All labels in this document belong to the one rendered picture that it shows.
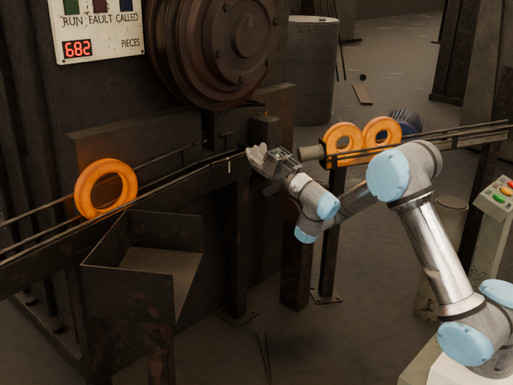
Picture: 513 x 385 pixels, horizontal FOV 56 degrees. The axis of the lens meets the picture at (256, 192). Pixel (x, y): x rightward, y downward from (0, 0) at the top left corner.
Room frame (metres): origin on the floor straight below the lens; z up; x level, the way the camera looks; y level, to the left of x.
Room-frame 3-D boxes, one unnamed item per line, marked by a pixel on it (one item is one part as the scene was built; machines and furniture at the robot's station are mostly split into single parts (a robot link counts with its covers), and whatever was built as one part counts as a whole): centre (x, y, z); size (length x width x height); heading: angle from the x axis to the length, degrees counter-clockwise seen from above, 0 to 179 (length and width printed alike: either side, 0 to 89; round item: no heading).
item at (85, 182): (1.23, 0.42, 0.72); 0.18 x 0.03 x 0.18; 138
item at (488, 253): (1.55, -0.88, 0.31); 0.24 x 0.16 x 0.62; 138
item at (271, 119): (1.72, -0.02, 0.68); 0.11 x 0.08 x 0.24; 48
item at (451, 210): (1.63, -0.73, 0.26); 0.12 x 0.12 x 0.52
